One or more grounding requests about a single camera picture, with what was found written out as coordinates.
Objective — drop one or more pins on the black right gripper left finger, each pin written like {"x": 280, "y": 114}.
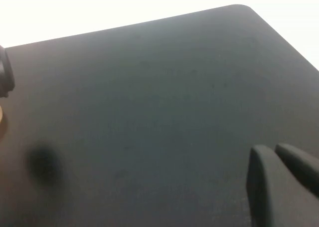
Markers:
{"x": 274, "y": 192}

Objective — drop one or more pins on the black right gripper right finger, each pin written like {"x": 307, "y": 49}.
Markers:
{"x": 301, "y": 164}

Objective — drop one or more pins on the black over-ear headphones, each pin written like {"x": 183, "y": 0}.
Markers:
{"x": 6, "y": 72}

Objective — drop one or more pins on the wooden tree-shaped headphone stand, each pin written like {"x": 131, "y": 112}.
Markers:
{"x": 1, "y": 117}

